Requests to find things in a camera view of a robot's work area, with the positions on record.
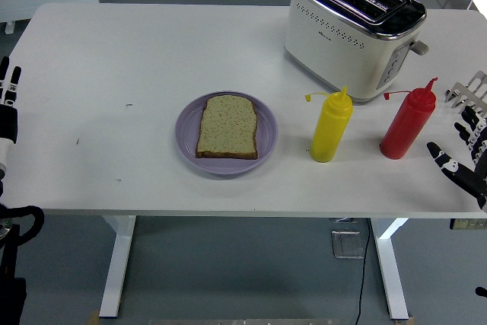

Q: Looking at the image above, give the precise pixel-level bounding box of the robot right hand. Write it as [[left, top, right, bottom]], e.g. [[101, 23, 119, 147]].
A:
[[425, 106, 487, 212]]

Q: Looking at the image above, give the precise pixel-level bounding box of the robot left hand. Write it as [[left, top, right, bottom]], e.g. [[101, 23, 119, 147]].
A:
[[0, 56, 22, 174]]

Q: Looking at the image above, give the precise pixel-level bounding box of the red squeeze bottle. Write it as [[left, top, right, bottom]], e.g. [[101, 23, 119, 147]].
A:
[[379, 77, 438, 161]]

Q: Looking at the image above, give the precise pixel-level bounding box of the speckled bread slice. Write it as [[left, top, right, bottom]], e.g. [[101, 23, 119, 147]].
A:
[[196, 94, 259, 161]]

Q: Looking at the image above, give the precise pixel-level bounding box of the silver metal toast rack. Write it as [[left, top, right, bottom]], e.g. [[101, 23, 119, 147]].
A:
[[444, 71, 487, 120]]

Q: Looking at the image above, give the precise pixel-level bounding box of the white table leg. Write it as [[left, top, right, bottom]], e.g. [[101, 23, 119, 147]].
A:
[[98, 215, 137, 319], [371, 218, 410, 321]]

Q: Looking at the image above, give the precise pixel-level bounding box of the clear plastic floor cover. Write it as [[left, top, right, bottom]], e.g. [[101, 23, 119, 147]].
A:
[[330, 229, 365, 260]]

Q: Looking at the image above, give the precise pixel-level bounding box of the yellow squeeze bottle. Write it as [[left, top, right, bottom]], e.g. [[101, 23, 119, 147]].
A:
[[304, 86, 355, 164]]

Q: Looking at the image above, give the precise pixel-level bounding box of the white two-slot toaster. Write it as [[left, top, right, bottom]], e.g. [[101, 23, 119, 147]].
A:
[[284, 0, 430, 104]]

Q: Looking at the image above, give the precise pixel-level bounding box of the purple round plate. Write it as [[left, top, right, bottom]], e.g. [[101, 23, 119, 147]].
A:
[[174, 91, 279, 177]]

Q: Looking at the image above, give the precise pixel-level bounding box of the black floor cable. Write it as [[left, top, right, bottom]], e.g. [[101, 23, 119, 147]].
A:
[[355, 218, 374, 325]]

